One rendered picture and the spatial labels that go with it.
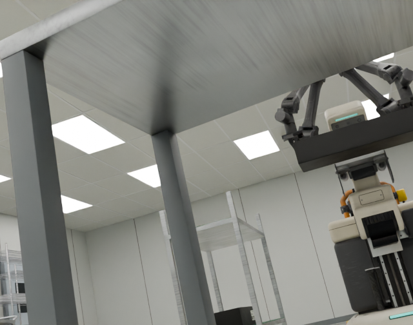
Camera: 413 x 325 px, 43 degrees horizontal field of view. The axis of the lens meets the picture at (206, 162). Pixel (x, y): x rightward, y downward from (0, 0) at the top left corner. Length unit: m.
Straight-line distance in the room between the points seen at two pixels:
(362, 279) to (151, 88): 2.35
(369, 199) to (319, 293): 7.68
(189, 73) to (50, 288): 0.41
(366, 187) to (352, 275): 0.51
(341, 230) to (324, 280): 7.38
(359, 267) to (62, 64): 2.51
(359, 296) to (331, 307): 7.38
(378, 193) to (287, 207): 7.85
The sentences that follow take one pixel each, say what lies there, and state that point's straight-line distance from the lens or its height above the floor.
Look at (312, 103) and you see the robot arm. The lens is 2.93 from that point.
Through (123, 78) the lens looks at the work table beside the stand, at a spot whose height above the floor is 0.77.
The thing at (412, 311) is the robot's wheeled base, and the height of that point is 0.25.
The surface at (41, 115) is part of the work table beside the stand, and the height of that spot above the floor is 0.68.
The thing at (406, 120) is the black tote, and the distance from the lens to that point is 2.53.
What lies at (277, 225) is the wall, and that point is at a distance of 10.64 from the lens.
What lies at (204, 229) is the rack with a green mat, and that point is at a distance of 3.04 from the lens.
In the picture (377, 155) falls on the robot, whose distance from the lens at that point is 2.79.
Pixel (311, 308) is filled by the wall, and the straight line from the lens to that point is 10.48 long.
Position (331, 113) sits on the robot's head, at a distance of 2.93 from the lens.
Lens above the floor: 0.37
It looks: 17 degrees up
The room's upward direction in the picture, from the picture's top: 13 degrees counter-clockwise
